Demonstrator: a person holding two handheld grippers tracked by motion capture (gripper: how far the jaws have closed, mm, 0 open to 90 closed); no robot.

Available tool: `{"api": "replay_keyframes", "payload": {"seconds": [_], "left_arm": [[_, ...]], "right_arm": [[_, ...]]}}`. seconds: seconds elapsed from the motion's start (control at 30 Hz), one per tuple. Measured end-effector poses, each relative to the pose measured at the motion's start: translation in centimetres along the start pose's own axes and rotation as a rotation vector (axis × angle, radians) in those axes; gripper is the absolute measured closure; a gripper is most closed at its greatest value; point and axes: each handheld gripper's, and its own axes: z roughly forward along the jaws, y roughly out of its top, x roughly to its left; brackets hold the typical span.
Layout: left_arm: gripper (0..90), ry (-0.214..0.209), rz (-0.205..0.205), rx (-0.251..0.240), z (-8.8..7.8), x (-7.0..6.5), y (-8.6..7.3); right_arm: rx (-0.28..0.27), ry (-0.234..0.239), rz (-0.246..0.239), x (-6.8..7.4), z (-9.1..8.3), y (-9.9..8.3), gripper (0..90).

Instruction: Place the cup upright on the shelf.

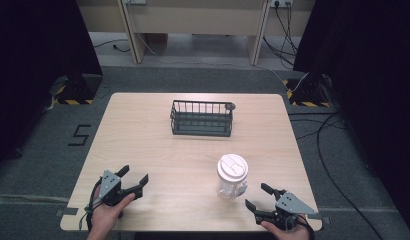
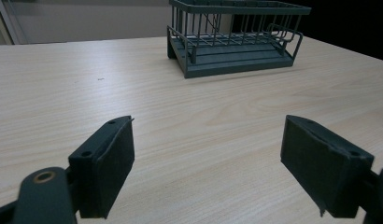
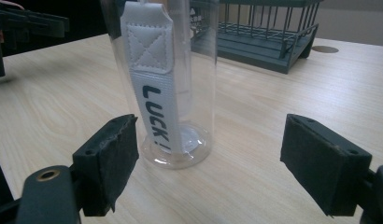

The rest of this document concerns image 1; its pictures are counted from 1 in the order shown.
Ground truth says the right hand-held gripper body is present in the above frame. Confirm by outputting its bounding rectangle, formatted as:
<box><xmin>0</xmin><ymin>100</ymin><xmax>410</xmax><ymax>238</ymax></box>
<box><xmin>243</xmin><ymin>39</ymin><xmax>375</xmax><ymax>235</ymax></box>
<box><xmin>254</xmin><ymin>190</ymin><xmax>319</xmax><ymax>232</ymax></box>

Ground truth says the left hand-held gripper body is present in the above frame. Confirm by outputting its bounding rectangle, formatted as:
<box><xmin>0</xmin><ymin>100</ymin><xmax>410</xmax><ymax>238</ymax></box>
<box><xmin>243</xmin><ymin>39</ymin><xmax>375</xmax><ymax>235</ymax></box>
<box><xmin>98</xmin><ymin>169</ymin><xmax>143</xmax><ymax>207</ymax></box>

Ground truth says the clear cup with white lid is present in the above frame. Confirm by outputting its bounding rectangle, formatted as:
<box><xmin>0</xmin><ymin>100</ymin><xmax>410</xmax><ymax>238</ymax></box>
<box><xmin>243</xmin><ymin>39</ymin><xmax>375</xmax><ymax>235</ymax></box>
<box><xmin>216</xmin><ymin>153</ymin><xmax>250</xmax><ymax>201</ymax></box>

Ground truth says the dark wire basket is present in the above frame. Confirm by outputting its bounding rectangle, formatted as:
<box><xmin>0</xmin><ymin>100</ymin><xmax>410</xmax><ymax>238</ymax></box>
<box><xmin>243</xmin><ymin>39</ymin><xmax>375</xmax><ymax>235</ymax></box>
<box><xmin>169</xmin><ymin>99</ymin><xmax>237</xmax><ymax>138</ymax></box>

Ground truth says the person's right hand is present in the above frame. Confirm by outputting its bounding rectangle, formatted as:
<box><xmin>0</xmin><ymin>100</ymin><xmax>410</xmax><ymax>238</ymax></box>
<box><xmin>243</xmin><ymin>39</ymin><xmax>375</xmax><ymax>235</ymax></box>
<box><xmin>260</xmin><ymin>215</ymin><xmax>311</xmax><ymax>240</ymax></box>

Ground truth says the person's left hand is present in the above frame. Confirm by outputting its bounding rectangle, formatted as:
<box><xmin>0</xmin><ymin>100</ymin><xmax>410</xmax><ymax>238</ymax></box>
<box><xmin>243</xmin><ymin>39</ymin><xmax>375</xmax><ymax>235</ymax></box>
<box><xmin>90</xmin><ymin>185</ymin><xmax>136</xmax><ymax>238</ymax></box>

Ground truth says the black tape floor mark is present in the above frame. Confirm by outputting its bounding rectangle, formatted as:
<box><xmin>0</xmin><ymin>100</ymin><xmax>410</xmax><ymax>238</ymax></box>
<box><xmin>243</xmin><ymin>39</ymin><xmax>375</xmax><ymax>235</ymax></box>
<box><xmin>67</xmin><ymin>124</ymin><xmax>92</xmax><ymax>147</ymax></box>

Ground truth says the black stand base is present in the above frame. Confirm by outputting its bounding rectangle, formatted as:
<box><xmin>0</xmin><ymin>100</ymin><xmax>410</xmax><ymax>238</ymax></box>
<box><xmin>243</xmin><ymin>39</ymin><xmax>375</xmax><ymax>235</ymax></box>
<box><xmin>282</xmin><ymin>73</ymin><xmax>335</xmax><ymax>108</ymax></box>
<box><xmin>48</xmin><ymin>73</ymin><xmax>104</xmax><ymax>106</ymax></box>

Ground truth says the black curtain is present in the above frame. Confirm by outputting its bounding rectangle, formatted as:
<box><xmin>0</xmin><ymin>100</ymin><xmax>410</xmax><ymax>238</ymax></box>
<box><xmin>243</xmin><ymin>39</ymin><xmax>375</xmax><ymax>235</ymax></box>
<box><xmin>292</xmin><ymin>0</ymin><xmax>410</xmax><ymax>231</ymax></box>
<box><xmin>0</xmin><ymin>0</ymin><xmax>104</xmax><ymax>171</ymax></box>

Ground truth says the beige wooden desk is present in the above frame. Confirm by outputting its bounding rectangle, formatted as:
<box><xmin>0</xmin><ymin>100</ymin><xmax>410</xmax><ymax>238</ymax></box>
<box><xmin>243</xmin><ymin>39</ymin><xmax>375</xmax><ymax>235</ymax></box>
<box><xmin>76</xmin><ymin>0</ymin><xmax>316</xmax><ymax>66</ymax></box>

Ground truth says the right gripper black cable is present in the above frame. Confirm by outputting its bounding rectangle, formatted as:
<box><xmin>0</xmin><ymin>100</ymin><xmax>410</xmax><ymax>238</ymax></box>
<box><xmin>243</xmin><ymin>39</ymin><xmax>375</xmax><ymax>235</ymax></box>
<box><xmin>286</xmin><ymin>213</ymin><xmax>316</xmax><ymax>240</ymax></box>

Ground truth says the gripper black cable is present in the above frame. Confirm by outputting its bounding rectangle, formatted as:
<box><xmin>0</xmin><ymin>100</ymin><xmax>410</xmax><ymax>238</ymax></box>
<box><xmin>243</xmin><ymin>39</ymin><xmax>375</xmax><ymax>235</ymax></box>
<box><xmin>286</xmin><ymin>213</ymin><xmax>316</xmax><ymax>240</ymax></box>
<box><xmin>78</xmin><ymin>177</ymin><xmax>104</xmax><ymax>233</ymax></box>

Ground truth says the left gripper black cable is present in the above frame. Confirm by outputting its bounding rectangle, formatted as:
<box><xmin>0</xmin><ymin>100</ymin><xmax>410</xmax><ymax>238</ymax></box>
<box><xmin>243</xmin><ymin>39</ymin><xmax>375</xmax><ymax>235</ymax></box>
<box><xmin>78</xmin><ymin>177</ymin><xmax>104</xmax><ymax>233</ymax></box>

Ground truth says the black floor cable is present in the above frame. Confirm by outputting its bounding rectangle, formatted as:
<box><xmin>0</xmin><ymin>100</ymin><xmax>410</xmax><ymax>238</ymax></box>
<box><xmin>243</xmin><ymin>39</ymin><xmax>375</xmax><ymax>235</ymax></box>
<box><xmin>92</xmin><ymin>38</ymin><xmax>131</xmax><ymax>54</ymax></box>
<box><xmin>287</xmin><ymin>111</ymin><xmax>385</xmax><ymax>240</ymax></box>

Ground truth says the bundle of black wall cables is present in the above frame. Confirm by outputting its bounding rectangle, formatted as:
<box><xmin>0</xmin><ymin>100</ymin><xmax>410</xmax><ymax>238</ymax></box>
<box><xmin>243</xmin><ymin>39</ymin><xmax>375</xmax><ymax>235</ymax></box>
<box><xmin>262</xmin><ymin>1</ymin><xmax>299</xmax><ymax>68</ymax></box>

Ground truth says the white wall socket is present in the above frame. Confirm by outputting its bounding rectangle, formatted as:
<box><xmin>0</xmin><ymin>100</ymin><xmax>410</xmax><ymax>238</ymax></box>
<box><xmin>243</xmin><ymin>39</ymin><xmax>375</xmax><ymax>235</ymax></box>
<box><xmin>270</xmin><ymin>0</ymin><xmax>294</xmax><ymax>9</ymax></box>

